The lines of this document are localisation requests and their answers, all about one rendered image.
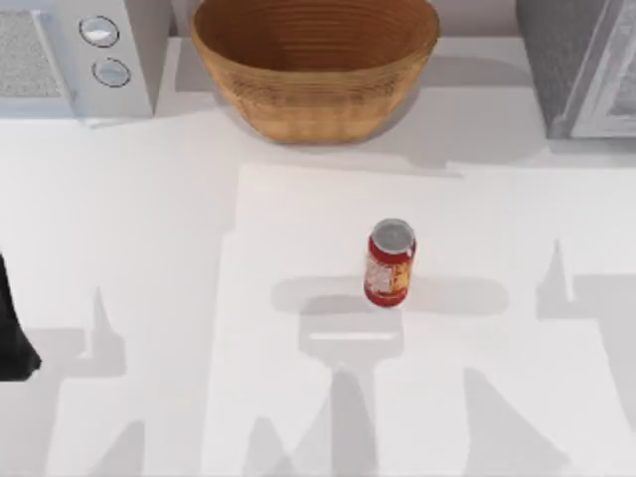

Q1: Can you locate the red and white can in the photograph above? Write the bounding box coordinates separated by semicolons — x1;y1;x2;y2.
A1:
364;218;418;309

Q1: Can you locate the brown woven basket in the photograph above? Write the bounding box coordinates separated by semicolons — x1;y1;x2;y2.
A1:
190;0;441;145

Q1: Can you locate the pale microwave oven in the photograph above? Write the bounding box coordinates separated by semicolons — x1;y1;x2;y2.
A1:
0;0;174;119

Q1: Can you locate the round silver microwave knob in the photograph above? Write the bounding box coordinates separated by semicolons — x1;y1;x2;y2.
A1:
91;57;132;88
79;15;121;49

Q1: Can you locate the grey cabinet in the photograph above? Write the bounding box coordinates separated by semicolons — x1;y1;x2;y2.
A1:
515;0;636;141

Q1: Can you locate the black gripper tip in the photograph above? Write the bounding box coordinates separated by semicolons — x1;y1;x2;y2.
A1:
0;253;43;383

